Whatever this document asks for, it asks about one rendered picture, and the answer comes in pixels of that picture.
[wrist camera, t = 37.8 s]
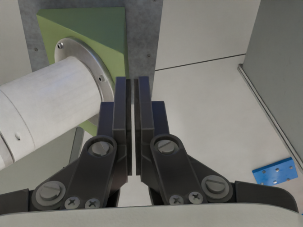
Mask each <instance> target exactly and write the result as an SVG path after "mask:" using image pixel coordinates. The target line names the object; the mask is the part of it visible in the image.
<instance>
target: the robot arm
mask: <svg viewBox="0 0 303 227"><path fill-rule="evenodd" d="M86 120H88V121H89V122H90V123H92V124H93V125H95V126H97V132H96V136H94V137H92V138H90V139H89V140H87V141H86V143H85V144H84V146H83V149H82V151H81V154H80V156H79V158H77V159H76V160H74V161H73V162H71V163H70V164H68V165H67V166H66V167H64V168H63V169H61V170H60V171H58V172H57V173H55V174H54V175H52V176H51V177H49V178H48V179H46V180H45V181H44V182H42V183H41V184H40V185H38V186H37V187H36V188H35V189H34V190H31V191H30V190H29V189H28V188H27V189H23V190H18V191H13V192H9V193H5V194H1V195H0V227H303V215H301V214H300V213H299V211H298V207H297V203H296V201H295V199H294V197H293V196H292V195H291V194H290V193H289V192H288V191H286V190H285V189H282V188H279V187H274V186H266V185H261V184H255V183H249V182H241V181H235V182H234V183H233V182H229V181H228V180H227V179H226V178H225V177H224V176H222V175H220V174H219V173H217V172H216V171H214V170H212V169H211V168H209V167H207V166H206V165H204V164H203V163H201V162H199V161H198V160H196V159H195V158H193V157H191V156H190V155H188V154H187V152H186V150H185V147H184V145H183V143H182V141H181V140H180V139H179V138H178V137H177V136H175V135H172V134H170V131H169V125H168V120H167V114H166V109H165V103H164V101H152V100H151V92H150V84H149V76H138V79H134V127H135V159H136V176H140V178H141V182H143V183H144V184H145V185H147V186H148V191H149V196H150V199H151V204H152V205H149V206H129V207H118V203H119V197H120V188H121V187H122V186H123V185H124V184H125V183H128V176H132V121H131V80H130V79H126V77H115V84H114V81H113V79H112V77H111V75H110V73H109V71H108V69H107V67H106V66H105V64H104V63H103V61H102V60H101V58H100V57H99V56H98V54H97V53H96V52H95V51H94V50H93V49H92V48H91V47H90V46H89V45H88V44H86V43H85V42H84V41H82V40H80V39H78V38H76V37H71V36H69V37H66V38H63V39H61V40H59V41H58V43H57V45H56V47H55V63H54V64H52V65H49V66H47V67H44V68H42V69H39V70H37V71H34V72H32V73H30V74H28V75H25V76H23V77H20V78H18V79H15V80H13V81H10V82H8V83H6V84H3V85H1V86H0V171H1V170H3V169H5V168H6V167H8V166H10V165H11V164H13V163H15V162H17V161H18V160H20V159H21V158H23V157H25V156H27V155H28V154H30V153H32V152H33V151H35V150H37V149H39V148H40V147H42V146H43V145H45V144H47V143H49V142H50V141H52V140H54V139H55V138H57V137H59V136H61V135H62V134H64V133H66V132H67V131H69V130H71V129H72V128H74V127H76V126H77V125H79V124H81V123H83V122H84V121H86Z"/></svg>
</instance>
